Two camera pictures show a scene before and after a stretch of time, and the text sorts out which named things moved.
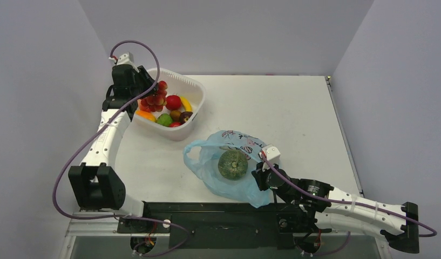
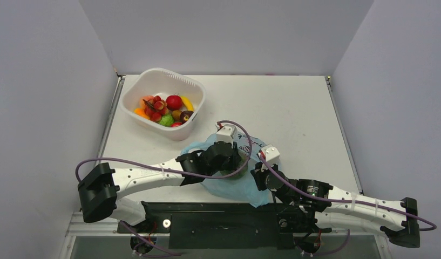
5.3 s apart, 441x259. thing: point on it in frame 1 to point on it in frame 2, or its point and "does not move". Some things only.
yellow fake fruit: x=187 y=105 does not move
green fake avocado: x=232 y=164 does not move
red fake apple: x=173 y=102 does not move
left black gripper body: x=142 y=81 to x=229 y=165
